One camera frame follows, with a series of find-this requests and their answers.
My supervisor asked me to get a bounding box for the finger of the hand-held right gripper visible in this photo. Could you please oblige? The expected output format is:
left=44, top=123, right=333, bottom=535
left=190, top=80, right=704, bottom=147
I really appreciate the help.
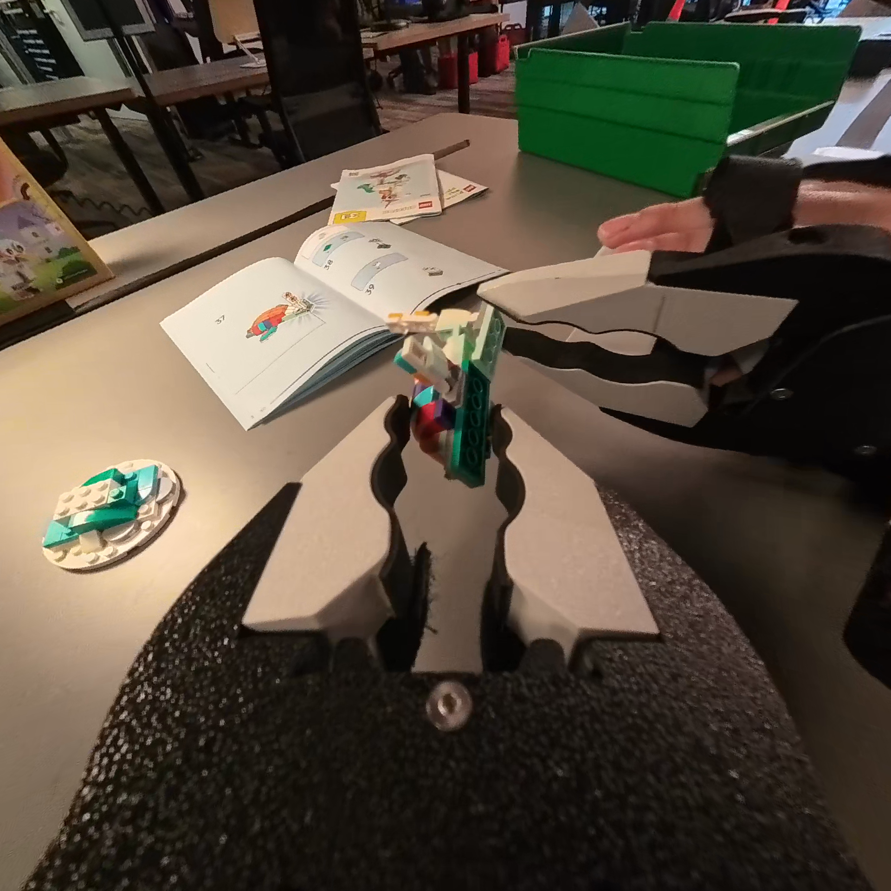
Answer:
left=503, top=327, right=712, bottom=429
left=477, top=249, right=799, bottom=343

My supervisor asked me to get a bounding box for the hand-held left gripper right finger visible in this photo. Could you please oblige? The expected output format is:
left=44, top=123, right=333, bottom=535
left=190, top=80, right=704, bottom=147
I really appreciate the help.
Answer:
left=486, top=406, right=661, bottom=671

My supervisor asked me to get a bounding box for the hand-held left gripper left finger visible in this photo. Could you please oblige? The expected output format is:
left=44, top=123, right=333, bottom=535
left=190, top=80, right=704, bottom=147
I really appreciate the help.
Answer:
left=240, top=397, right=427, bottom=671

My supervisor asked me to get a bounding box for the multicolour lego model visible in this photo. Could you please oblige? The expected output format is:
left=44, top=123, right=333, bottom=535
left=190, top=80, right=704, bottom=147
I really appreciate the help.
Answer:
left=393, top=334, right=504, bottom=490

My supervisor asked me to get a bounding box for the person's right forearm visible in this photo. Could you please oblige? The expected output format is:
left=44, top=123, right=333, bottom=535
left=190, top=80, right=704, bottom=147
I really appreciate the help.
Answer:
left=801, top=155, right=891, bottom=190

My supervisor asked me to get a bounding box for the round white lego plate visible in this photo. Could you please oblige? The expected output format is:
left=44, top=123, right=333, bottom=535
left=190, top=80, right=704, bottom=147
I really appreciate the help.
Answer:
left=40, top=458, right=182, bottom=573

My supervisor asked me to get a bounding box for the yellow lego set box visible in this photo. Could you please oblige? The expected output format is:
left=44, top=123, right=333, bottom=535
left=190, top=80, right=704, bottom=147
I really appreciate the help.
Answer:
left=0, top=136, right=116, bottom=329

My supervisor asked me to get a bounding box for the person's right hand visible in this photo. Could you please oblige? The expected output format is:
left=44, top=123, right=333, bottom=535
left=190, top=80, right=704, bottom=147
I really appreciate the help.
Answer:
left=597, top=177, right=891, bottom=254

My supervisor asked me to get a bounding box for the green plastic crate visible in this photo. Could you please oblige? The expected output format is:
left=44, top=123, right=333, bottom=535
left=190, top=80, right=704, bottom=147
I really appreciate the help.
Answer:
left=513, top=21, right=864, bottom=200

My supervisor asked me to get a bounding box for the small instruction leaflet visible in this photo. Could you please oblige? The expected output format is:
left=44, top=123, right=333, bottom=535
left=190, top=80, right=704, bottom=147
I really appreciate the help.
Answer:
left=327, top=154, right=445, bottom=226
left=390, top=168, right=490, bottom=228

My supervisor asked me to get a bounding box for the open instruction booklet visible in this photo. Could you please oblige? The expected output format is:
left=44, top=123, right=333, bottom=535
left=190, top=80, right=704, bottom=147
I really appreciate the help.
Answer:
left=159, top=220, right=510, bottom=433

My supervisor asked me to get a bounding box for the brown wooden table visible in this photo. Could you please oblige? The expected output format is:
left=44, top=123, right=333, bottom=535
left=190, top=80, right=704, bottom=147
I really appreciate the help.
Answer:
left=0, top=52, right=279, bottom=217
left=361, top=13, right=514, bottom=114

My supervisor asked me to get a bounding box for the black office chair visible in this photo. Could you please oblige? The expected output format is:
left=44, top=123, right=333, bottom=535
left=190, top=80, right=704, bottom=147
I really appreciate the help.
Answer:
left=252, top=0, right=388, bottom=169

